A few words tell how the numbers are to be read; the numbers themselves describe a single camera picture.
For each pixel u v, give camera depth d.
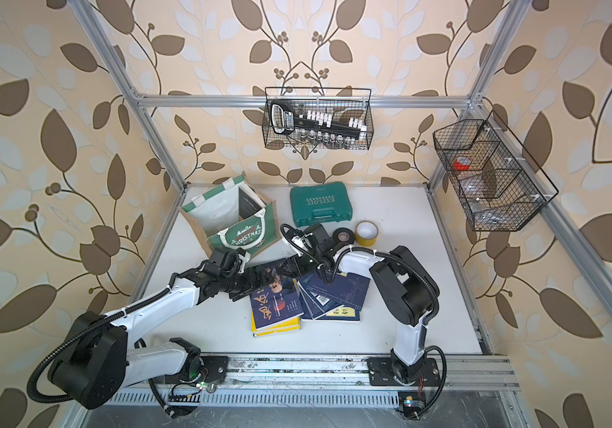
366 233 1.04
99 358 0.41
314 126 0.84
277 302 0.81
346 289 0.83
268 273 0.88
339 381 0.74
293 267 0.79
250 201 0.91
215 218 0.95
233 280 0.73
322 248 0.74
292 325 0.79
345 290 0.82
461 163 0.81
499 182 0.73
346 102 0.91
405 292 0.49
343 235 1.02
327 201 1.08
